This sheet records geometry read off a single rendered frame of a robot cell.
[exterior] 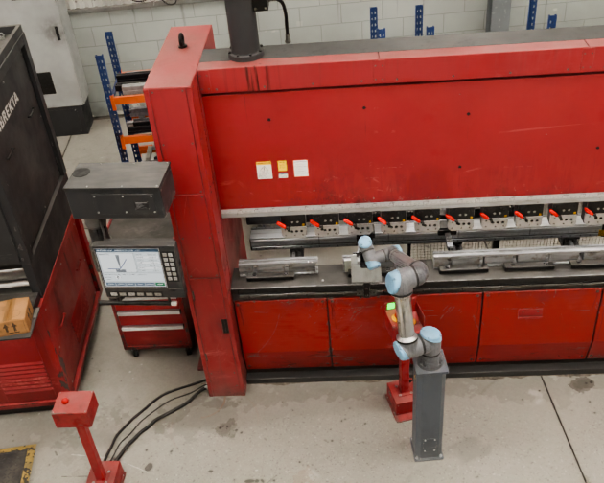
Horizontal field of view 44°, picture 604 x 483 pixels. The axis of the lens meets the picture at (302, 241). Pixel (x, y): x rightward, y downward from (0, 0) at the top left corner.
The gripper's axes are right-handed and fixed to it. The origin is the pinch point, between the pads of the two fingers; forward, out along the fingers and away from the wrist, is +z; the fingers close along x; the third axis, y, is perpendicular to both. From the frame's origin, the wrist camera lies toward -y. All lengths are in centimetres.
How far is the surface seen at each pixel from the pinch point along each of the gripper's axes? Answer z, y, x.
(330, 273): 17.9, -5.6, 22.1
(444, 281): 11, -15, -48
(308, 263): 11.5, 0.5, 35.4
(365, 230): -8.1, 15.0, -1.1
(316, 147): -53, 53, 25
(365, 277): -4.8, -13.1, 0.1
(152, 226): 39, 36, 143
